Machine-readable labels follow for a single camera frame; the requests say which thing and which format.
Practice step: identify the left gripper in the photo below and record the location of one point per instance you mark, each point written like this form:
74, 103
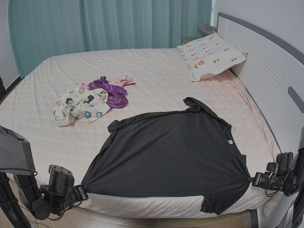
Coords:
79, 193

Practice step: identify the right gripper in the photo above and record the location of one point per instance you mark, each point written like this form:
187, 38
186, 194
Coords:
258, 179

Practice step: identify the black T-shirt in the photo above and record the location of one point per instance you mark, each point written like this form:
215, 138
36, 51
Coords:
166, 155

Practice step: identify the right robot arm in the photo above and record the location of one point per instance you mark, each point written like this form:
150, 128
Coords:
288, 174

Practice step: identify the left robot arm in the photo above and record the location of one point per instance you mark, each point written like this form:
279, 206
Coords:
59, 177

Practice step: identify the bed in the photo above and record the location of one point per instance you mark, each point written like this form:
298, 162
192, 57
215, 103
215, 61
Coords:
154, 75

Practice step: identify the white printed pyjama garment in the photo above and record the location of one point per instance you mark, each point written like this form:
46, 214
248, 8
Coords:
71, 106

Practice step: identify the purple garment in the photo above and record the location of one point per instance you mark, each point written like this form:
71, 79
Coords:
116, 98

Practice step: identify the pink garment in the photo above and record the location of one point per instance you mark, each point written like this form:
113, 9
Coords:
122, 81

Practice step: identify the white printed pillow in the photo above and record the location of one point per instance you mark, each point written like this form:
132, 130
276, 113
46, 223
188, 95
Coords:
209, 56

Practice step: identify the grey bedside table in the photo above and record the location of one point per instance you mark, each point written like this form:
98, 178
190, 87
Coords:
190, 40

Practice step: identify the blue-green curtain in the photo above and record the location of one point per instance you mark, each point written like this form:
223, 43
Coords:
106, 18

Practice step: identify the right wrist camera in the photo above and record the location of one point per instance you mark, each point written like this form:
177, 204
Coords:
272, 167

